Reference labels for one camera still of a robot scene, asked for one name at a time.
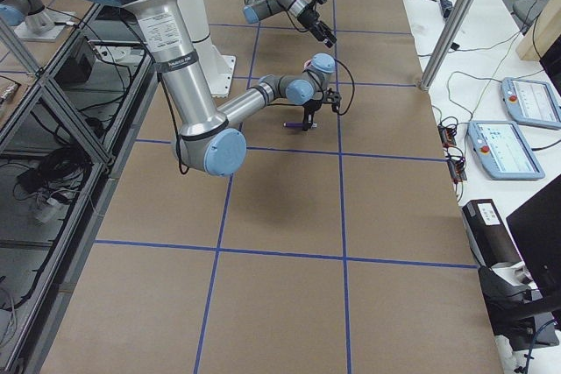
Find white camera stand pedestal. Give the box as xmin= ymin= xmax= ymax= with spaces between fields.
xmin=177 ymin=0 xmax=236 ymax=98

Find far teach pendant tablet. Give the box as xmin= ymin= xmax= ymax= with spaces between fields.
xmin=501 ymin=78 xmax=560 ymax=130

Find black cardboard box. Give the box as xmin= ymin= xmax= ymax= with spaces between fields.
xmin=462 ymin=199 xmax=522 ymax=268

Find black computer monitor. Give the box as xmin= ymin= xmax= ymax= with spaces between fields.
xmin=507 ymin=177 xmax=560 ymax=293

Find purple marker pen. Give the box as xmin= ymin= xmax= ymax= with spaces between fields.
xmin=283 ymin=122 xmax=317 ymax=131

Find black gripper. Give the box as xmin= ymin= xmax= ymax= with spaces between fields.
xmin=302 ymin=99 xmax=322 ymax=131
xmin=300 ymin=8 xmax=337 ymax=48

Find aluminium frame post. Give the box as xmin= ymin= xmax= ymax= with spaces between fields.
xmin=418 ymin=0 xmax=474 ymax=92

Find teach pendant tablet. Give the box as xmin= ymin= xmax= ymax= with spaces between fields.
xmin=501 ymin=78 xmax=560 ymax=130
xmin=467 ymin=121 xmax=545 ymax=180

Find near teach pendant tablet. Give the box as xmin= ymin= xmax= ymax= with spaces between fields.
xmin=467 ymin=121 xmax=545 ymax=180

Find background blue-grey robot arm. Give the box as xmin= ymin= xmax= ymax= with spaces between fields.
xmin=1 ymin=0 xmax=77 ymax=42

